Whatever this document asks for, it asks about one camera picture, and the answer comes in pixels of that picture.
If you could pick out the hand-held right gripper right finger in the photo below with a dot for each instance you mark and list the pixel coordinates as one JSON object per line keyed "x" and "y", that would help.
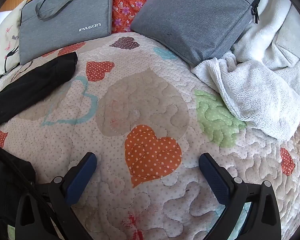
{"x": 215, "y": 180}

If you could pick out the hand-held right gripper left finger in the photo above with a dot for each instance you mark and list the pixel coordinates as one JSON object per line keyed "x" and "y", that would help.
{"x": 82, "y": 177}

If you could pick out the black pants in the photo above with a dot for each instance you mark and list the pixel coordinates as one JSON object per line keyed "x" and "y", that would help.
{"x": 32, "y": 85}

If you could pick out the white terry towel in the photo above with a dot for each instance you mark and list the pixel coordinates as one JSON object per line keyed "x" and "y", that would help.
{"x": 260, "y": 97}

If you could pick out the heart patterned quilted blanket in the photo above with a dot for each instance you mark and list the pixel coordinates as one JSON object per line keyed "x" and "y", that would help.
{"x": 145, "y": 92}

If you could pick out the cream printed cushion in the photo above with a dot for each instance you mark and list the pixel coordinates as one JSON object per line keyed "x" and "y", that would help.
{"x": 5, "y": 45}

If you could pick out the grey zippered fabric bag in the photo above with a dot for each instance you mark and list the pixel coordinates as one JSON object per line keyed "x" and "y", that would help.
{"x": 195, "y": 17}

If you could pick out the red floral bed sheet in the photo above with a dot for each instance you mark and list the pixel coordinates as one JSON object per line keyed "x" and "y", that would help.
{"x": 126, "y": 5}

